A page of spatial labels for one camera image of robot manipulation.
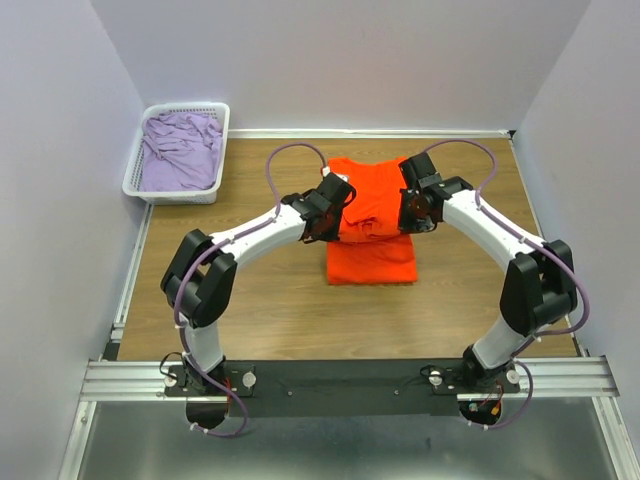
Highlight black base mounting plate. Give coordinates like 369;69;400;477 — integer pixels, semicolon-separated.
165;358;520;418

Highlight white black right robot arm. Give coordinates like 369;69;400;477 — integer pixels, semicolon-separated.
398;152;578;392

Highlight orange t-shirt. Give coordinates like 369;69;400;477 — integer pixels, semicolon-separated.
327;157;418;285

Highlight purple t-shirt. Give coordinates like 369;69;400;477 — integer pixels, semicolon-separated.
139;112;223;192

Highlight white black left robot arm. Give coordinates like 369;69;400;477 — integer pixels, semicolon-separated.
161;173;356;395

